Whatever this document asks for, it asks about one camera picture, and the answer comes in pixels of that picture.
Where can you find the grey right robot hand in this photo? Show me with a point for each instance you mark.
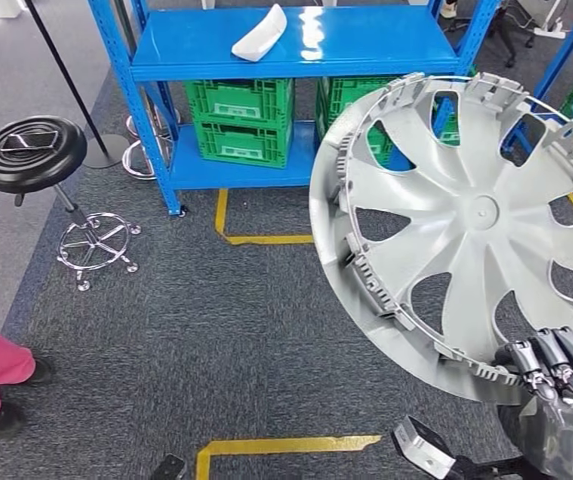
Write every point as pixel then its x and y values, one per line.
pixel 566 411

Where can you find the silver plastic wheel cover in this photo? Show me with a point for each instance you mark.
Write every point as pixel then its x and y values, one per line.
pixel 466 218

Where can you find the white curved plastic part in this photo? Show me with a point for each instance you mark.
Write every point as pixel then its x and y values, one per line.
pixel 261 36

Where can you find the white power strip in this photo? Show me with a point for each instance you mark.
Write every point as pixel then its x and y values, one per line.
pixel 553 28

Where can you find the black office chair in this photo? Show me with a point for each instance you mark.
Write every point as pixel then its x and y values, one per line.
pixel 503 23

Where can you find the black pole floor stand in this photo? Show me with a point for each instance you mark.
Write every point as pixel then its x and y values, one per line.
pixel 106 151

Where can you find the black round stool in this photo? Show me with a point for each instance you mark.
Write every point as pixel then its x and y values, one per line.
pixel 31 156

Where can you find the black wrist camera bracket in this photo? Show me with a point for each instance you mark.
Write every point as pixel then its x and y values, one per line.
pixel 476 469

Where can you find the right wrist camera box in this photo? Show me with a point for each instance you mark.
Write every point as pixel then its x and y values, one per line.
pixel 416 450

